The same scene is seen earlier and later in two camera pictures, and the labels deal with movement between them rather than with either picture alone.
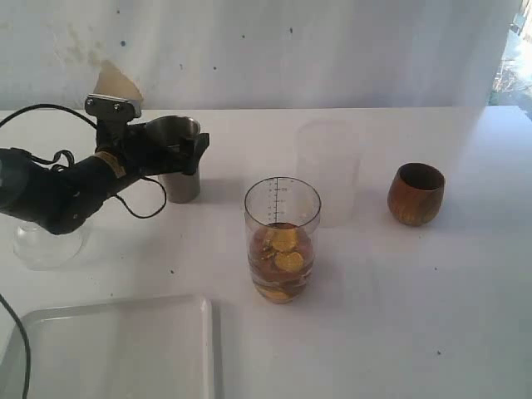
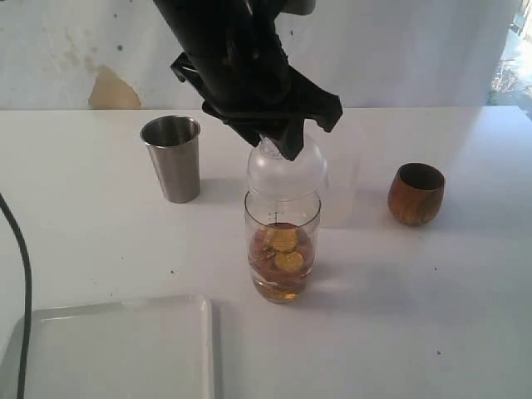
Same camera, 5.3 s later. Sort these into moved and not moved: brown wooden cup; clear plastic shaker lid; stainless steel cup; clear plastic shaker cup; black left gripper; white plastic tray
Moved: black left gripper; clear plastic shaker lid
Not moved: stainless steel cup; white plastic tray; brown wooden cup; clear plastic shaker cup
